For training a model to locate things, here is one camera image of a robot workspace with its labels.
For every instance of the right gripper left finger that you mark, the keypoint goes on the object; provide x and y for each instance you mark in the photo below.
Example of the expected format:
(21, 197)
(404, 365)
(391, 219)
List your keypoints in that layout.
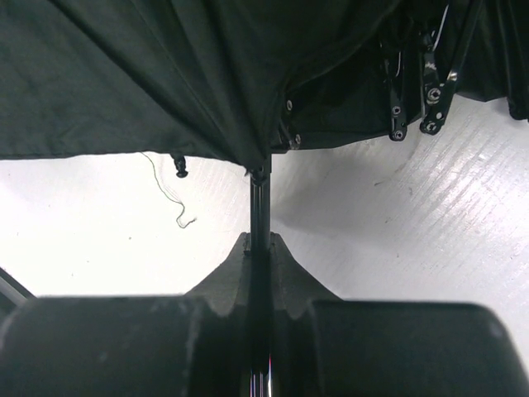
(154, 345)

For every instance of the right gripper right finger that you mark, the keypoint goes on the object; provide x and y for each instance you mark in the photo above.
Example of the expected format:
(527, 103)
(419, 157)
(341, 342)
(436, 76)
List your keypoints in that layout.
(327, 346)

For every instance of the black folding umbrella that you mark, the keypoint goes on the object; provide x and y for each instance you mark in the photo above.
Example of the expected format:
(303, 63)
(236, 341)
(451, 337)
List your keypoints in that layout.
(242, 81)

